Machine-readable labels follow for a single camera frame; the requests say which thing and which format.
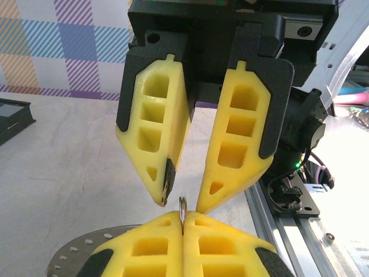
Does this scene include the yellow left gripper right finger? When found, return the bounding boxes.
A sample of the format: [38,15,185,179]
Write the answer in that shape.
[183,211,297,277]

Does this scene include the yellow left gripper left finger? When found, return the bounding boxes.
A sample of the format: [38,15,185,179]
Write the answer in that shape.
[75,210,185,277]

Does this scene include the silver keyring bunch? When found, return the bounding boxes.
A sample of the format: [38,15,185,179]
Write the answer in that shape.
[47,196,189,277]

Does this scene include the black grey chessboard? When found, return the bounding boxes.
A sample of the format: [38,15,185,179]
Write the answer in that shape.
[0,97,37,147]

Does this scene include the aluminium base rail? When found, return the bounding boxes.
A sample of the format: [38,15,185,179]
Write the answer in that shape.
[244,178,369,277]

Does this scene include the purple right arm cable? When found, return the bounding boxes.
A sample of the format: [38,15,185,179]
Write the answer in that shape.
[310,151,337,189]

